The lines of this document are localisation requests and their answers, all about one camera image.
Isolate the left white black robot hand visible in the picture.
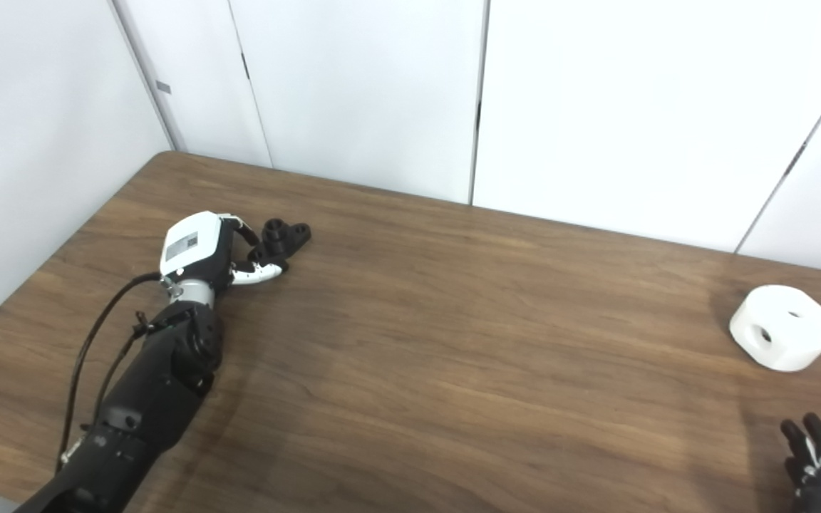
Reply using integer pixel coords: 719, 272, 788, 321
159, 211, 289, 288

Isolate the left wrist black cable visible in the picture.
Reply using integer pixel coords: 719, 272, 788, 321
56, 272, 183, 471

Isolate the black flanged holder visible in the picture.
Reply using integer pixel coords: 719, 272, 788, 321
248, 219, 312, 273

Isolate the round white piece with holes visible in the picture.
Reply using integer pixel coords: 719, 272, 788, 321
729, 285, 821, 373

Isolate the left arm thin black wire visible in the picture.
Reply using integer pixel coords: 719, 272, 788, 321
93, 311, 169, 428

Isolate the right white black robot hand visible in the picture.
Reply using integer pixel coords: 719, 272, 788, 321
780, 413, 821, 513

